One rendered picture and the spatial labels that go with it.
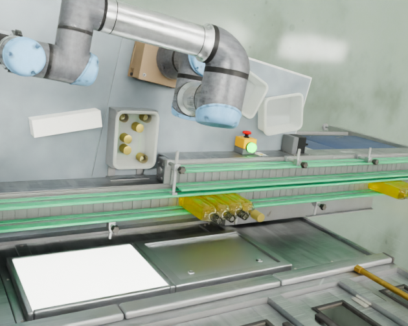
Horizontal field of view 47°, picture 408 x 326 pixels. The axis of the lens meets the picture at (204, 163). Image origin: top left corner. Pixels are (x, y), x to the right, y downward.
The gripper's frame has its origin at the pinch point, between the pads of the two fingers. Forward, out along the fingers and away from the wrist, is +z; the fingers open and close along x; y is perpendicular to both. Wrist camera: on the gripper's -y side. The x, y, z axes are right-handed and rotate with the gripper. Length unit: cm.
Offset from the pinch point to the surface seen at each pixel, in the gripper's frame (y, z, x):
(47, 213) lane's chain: -25, 21, 52
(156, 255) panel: -58, 0, 57
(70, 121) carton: -27.9, 28.3, 20.1
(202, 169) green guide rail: -77, 14, 27
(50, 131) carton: -22.0, 28.2, 24.6
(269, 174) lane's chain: -118, 22, 27
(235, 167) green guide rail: -92, 14, 25
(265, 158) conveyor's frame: -114, 22, 20
